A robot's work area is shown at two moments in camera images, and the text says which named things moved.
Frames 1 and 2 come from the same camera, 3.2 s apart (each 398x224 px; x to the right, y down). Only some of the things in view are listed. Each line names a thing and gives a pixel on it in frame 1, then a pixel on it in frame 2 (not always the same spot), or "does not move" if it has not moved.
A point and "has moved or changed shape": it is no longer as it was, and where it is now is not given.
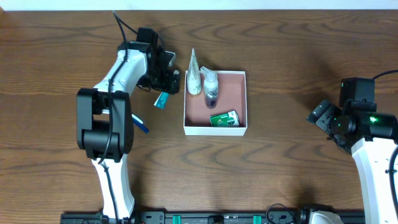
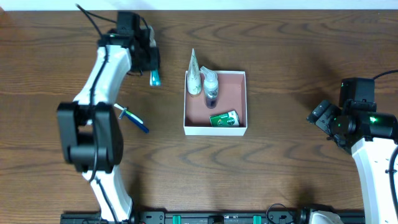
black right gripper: x=321 y=114 does not move
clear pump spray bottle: x=211 y=83 does not move
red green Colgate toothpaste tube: x=161 y=100 has moved or changed shape
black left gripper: x=168 y=81 to x=148 y=58
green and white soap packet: x=228 y=119 does not move
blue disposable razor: x=142 y=126 does not move
